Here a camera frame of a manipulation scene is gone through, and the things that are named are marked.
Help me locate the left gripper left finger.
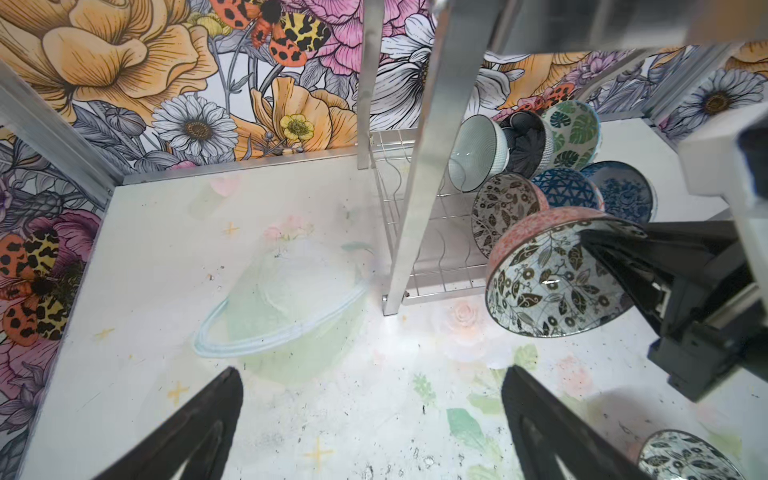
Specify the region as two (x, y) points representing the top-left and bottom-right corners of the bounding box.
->
(97, 367), (243, 479)

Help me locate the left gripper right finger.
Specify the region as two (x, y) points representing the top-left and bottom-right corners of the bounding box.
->
(501, 365), (648, 479)

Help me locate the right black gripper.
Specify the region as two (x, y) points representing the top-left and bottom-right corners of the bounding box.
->
(579, 220), (767, 402)

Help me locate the blue floral bowl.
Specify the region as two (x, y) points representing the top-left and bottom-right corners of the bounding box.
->
(580, 160), (657, 224)

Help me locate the black white floral bowl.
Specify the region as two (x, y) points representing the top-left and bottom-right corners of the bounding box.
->
(637, 429), (744, 480)
(470, 173), (549, 258)
(485, 207), (646, 338)

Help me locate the blue triangle pattern bowl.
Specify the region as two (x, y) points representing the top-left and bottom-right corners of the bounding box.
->
(532, 168), (605, 211)

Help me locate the green leaf pattern bowl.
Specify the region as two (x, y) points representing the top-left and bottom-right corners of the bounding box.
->
(542, 100), (602, 170)

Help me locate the dark navy fan pattern bowl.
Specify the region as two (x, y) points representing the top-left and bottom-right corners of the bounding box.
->
(500, 111), (553, 179)

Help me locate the mint green bowl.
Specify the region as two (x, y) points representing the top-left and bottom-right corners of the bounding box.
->
(448, 115), (509, 193)

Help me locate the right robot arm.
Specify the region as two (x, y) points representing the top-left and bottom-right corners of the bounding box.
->
(580, 104), (767, 402)

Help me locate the steel two-tier dish rack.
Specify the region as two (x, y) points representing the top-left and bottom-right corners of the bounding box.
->
(382, 1), (767, 316)

